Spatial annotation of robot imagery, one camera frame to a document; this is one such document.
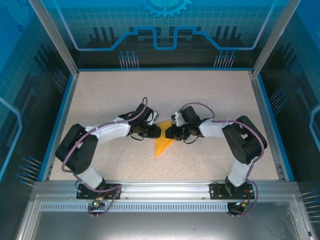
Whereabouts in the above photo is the yellow paper sheet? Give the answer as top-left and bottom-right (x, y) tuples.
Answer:
(154, 119), (176, 158)

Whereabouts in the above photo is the grey sheet metal tray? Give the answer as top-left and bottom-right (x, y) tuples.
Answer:
(14, 194), (316, 240)

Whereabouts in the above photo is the grid print blue panel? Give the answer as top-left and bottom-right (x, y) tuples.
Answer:
(254, 0), (320, 201)
(0, 0), (76, 191)

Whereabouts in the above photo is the gear print blue panel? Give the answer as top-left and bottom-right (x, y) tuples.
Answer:
(37, 0), (288, 70)

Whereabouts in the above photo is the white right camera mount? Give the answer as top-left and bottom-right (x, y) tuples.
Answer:
(174, 111), (185, 127)

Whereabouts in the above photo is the aluminium mounting rail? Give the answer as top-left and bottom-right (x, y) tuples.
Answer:
(32, 180), (298, 201)

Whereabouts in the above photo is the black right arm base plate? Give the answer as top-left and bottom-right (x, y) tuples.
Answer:
(209, 182), (254, 200)

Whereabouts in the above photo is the slotted grey cable duct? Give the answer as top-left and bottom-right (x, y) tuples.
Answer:
(39, 202), (232, 213)

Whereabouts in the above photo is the blue edged aluminium side rail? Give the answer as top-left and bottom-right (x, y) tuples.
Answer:
(41, 71), (81, 182)
(249, 70), (296, 182)

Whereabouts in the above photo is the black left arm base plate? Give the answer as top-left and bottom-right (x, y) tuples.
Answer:
(76, 183), (123, 200)

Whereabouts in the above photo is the green LED cable connector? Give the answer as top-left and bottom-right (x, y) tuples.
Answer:
(91, 196), (105, 209)
(233, 198), (252, 209)

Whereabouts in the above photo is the aluminium frame post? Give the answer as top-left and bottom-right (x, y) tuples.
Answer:
(251, 0), (303, 77)
(26, 0), (80, 77)

